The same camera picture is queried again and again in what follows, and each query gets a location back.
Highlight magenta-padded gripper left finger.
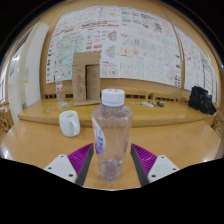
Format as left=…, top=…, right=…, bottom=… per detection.
left=43, top=143, right=95, bottom=187

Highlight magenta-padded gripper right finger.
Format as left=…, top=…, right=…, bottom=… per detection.
left=130, top=143, right=181, bottom=187

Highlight clear white-capped plastic bottle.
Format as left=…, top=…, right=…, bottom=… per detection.
left=91, top=88, right=134, bottom=182

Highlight small red-labelled water bottle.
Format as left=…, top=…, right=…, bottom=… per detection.
left=55, top=79, right=65, bottom=104

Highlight white ceramic mug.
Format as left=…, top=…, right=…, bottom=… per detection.
left=58, top=110, right=81, bottom=138

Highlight small white rectangular device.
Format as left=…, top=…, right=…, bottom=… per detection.
left=139, top=100, right=155, bottom=108

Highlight wooden chair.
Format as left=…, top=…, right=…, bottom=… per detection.
left=213, top=113, right=224, bottom=141
left=0, top=101, right=16, bottom=136

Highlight black bag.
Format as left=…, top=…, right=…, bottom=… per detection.
left=187, top=85, right=218, bottom=116

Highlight standing brown cardboard box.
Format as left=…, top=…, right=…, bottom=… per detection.
left=71, top=52, right=102, bottom=107

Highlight printed paper wall posters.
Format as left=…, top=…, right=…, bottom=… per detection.
left=45, top=5, right=219, bottom=104

